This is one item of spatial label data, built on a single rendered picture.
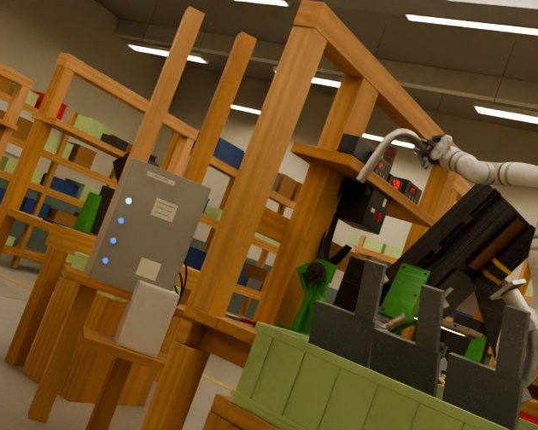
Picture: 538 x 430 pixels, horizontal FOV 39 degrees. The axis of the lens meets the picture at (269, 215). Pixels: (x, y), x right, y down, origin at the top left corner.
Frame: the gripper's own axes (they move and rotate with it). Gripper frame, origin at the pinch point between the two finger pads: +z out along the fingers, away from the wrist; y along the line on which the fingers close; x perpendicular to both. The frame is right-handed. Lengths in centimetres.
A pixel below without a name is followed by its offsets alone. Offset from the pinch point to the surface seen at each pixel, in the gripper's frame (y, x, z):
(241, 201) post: -53, 37, 7
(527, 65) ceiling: 306, -466, 489
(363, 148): -10.5, 2.2, 21.5
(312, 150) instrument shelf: -23.1, 16.7, 24.5
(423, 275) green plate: -32.2, -34.9, -4.8
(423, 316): -50, 59, -100
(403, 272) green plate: -35.9, -32.5, 1.6
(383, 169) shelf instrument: -9.6, -14.0, 24.9
